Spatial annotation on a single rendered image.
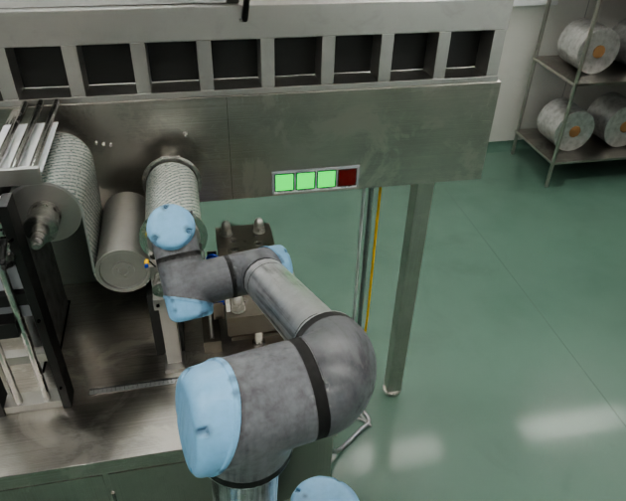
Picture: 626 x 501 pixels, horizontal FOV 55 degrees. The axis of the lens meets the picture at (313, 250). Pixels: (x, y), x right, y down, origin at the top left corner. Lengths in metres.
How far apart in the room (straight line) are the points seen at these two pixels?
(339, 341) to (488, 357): 2.29
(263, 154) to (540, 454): 1.65
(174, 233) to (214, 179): 0.69
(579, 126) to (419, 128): 2.85
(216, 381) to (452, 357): 2.31
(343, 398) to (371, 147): 1.13
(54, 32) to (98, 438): 0.90
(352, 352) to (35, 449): 0.94
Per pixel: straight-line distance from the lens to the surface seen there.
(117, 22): 1.51
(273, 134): 1.61
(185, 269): 0.99
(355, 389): 0.66
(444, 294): 3.22
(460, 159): 1.82
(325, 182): 1.70
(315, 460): 1.54
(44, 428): 1.50
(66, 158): 1.41
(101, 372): 1.58
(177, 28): 1.51
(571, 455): 2.69
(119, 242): 1.40
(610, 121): 4.61
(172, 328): 1.46
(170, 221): 0.98
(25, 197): 1.34
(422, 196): 2.03
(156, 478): 1.51
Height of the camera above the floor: 2.01
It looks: 36 degrees down
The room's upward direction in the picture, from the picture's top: 2 degrees clockwise
